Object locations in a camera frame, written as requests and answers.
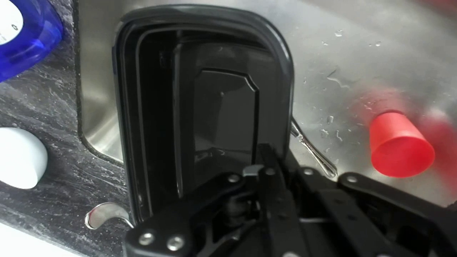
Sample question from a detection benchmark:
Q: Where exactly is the small white bowl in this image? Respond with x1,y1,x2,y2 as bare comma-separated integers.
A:
0,125,50,191

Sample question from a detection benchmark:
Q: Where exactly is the red plastic cup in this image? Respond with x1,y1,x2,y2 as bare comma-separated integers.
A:
368,110,437,180

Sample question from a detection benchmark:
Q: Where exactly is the stainless steel sink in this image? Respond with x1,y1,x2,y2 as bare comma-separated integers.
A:
74,0,457,211

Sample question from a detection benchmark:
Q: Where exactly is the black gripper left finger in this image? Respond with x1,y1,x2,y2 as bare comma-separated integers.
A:
124,162,265,257

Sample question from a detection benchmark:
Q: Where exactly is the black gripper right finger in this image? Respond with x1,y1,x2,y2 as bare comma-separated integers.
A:
257,142,457,257

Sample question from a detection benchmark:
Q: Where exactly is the blue dish soap bottle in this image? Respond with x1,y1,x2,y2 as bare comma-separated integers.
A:
0,0,67,82

